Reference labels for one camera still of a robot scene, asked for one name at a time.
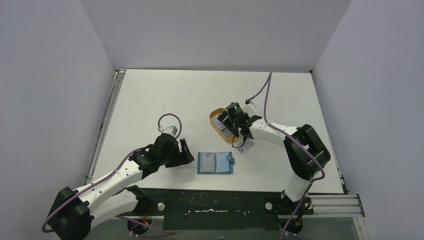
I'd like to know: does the yellow oval tray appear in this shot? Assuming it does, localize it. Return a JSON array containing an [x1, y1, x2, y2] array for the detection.
[[209, 108, 243, 144]]

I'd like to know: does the blue leather card holder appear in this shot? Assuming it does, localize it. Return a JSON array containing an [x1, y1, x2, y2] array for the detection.
[[197, 151, 235, 175]]

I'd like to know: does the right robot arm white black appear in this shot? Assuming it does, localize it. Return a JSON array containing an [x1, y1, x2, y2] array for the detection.
[[210, 102, 331, 214]]

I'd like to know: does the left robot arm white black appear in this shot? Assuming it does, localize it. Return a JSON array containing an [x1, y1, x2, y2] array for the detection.
[[41, 133, 195, 240]]

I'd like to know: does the loose silver card on table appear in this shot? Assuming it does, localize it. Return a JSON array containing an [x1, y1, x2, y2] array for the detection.
[[236, 138, 255, 155]]

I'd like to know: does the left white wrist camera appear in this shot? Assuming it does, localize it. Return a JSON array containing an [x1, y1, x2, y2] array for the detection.
[[160, 125, 178, 137]]

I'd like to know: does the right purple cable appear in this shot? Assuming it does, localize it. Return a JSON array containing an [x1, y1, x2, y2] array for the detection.
[[244, 71, 326, 240]]

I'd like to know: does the purple cable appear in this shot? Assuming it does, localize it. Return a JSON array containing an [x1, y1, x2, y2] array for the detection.
[[41, 113, 183, 238], [244, 71, 326, 240]]

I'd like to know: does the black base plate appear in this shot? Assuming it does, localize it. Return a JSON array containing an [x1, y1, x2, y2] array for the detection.
[[118, 188, 314, 231]]

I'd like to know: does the aluminium frame rail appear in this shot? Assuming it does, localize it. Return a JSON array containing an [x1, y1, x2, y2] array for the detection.
[[85, 69, 127, 184]]

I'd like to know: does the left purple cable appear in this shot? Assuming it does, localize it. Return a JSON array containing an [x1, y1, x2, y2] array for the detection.
[[41, 113, 183, 238]]

